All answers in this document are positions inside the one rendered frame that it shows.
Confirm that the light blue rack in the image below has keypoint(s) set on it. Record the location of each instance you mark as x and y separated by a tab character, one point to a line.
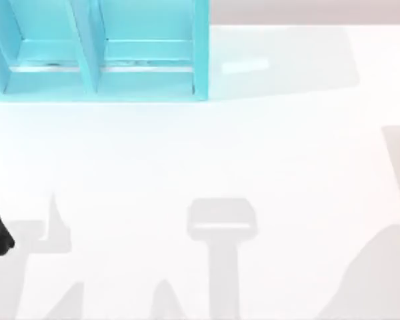
146	50

